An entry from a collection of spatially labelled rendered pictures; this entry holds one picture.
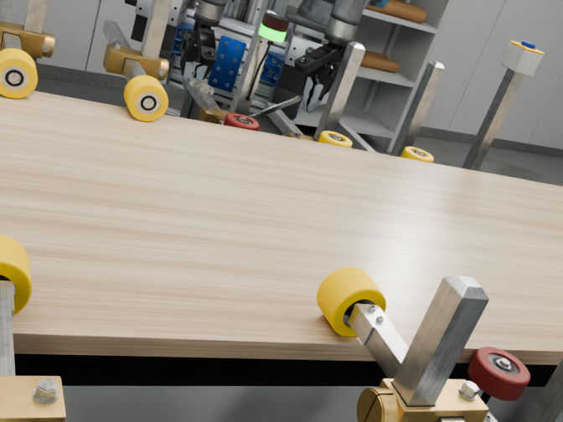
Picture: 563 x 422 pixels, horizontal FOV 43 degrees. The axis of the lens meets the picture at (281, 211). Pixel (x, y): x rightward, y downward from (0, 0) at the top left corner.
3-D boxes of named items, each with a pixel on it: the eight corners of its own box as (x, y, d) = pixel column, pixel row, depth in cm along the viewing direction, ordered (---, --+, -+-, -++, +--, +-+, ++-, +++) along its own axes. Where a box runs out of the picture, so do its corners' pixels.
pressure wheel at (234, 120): (209, 153, 166) (222, 108, 162) (240, 158, 170) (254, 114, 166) (218, 168, 160) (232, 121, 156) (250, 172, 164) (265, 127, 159)
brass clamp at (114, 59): (101, 64, 160) (106, 42, 158) (159, 75, 166) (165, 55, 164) (105, 73, 155) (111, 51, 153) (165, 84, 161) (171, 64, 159)
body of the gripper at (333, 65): (344, 87, 189) (360, 43, 184) (322, 85, 183) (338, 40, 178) (325, 76, 194) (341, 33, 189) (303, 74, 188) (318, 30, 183)
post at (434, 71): (364, 215, 207) (429, 59, 188) (374, 216, 208) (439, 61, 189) (369, 221, 204) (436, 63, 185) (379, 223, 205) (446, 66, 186)
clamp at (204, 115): (195, 124, 174) (200, 105, 172) (245, 132, 180) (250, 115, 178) (201, 133, 170) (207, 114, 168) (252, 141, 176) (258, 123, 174)
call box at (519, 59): (498, 66, 199) (510, 39, 196) (516, 71, 202) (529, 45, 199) (513, 74, 193) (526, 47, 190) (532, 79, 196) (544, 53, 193)
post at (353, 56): (288, 206, 196) (348, 39, 177) (299, 208, 197) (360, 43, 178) (292, 213, 193) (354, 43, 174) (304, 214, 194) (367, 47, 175)
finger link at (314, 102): (327, 117, 192) (338, 85, 188) (312, 117, 188) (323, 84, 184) (319, 113, 194) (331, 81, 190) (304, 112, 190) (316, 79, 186)
